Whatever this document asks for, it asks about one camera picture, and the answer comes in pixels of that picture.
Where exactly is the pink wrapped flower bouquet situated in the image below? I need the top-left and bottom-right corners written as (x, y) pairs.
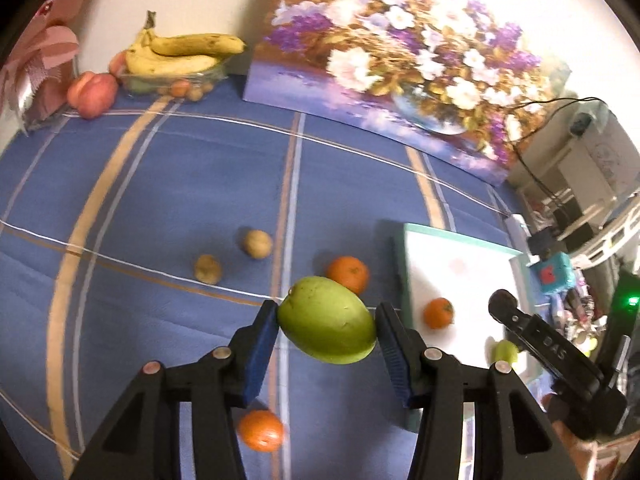
top-left (0, 0), bottom-right (82, 132)

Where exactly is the teal toy box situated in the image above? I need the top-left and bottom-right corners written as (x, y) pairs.
top-left (530, 252), bottom-right (576, 293)

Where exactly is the person's right hand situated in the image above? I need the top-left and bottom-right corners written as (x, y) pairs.
top-left (542, 395), bottom-right (624, 480)

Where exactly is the blue plaid tablecloth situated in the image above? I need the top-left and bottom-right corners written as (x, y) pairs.
top-left (0, 77), bottom-right (531, 480)

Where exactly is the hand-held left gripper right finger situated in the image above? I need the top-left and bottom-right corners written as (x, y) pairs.
top-left (375, 301), bottom-right (583, 480)

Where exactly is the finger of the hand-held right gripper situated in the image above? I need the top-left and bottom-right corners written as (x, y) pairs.
top-left (499, 309), bottom-right (604, 394)

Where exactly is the black charger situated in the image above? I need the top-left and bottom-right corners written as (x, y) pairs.
top-left (529, 230), bottom-right (556, 256)

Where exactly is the small orange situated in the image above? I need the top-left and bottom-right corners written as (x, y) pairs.
top-left (237, 410), bottom-right (285, 452)

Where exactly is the flower painting canvas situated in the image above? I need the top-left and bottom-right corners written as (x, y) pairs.
top-left (242, 0), bottom-right (571, 186)

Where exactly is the black cable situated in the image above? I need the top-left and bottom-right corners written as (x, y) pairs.
top-left (512, 96), bottom-right (608, 206)

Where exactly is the yellow banana bunch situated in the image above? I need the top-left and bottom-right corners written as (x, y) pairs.
top-left (124, 10), bottom-right (247, 77)

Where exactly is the glass fruit bowl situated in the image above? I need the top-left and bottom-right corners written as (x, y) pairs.
top-left (117, 55), bottom-right (231, 101)

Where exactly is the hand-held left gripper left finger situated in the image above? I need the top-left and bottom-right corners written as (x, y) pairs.
top-left (67, 301), bottom-right (281, 480)

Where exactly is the pile of small trinkets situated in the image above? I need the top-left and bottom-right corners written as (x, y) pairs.
top-left (550, 280), bottom-right (616, 356)

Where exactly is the white power strip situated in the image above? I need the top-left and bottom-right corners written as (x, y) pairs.
top-left (506, 214), bottom-right (531, 251)

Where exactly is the large orange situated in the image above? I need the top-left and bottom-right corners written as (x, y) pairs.
top-left (326, 256), bottom-right (371, 296)

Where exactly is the pink peach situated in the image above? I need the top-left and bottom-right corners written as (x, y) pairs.
top-left (66, 72), bottom-right (119, 120)

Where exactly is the medium orange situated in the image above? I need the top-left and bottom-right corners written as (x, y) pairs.
top-left (423, 297), bottom-right (456, 330)

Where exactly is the green jujube fruit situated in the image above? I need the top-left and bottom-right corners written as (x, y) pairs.
top-left (492, 339), bottom-right (521, 364)
top-left (276, 276), bottom-right (378, 365)

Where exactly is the tan longan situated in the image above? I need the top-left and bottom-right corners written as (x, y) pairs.
top-left (243, 230), bottom-right (273, 259)
top-left (194, 254), bottom-right (222, 285)

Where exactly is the white tray with teal rim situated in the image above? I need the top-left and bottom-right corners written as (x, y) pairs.
top-left (392, 222), bottom-right (538, 433)

